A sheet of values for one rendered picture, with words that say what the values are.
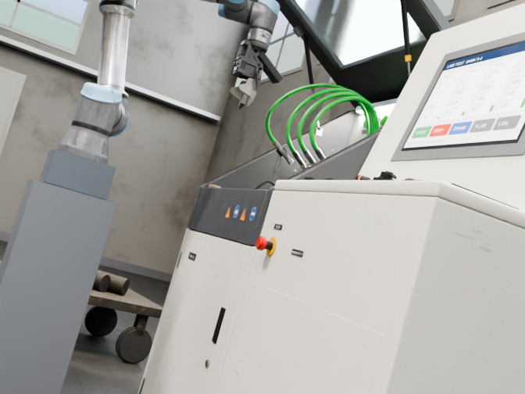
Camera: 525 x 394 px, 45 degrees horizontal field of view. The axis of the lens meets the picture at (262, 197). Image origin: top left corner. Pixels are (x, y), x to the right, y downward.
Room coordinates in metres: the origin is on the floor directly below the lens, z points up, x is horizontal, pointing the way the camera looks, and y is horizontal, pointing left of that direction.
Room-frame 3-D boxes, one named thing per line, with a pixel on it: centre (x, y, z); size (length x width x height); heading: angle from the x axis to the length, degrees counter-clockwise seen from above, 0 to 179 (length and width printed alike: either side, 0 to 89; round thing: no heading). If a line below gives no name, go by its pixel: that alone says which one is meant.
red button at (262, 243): (1.60, -0.04, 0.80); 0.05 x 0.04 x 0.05; 22
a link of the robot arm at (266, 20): (2.01, 0.15, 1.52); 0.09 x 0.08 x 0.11; 90
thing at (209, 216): (2.03, 0.09, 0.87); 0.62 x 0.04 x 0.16; 22
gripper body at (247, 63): (2.00, 0.16, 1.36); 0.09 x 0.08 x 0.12; 112
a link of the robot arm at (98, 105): (1.88, 0.55, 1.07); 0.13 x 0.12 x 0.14; 0
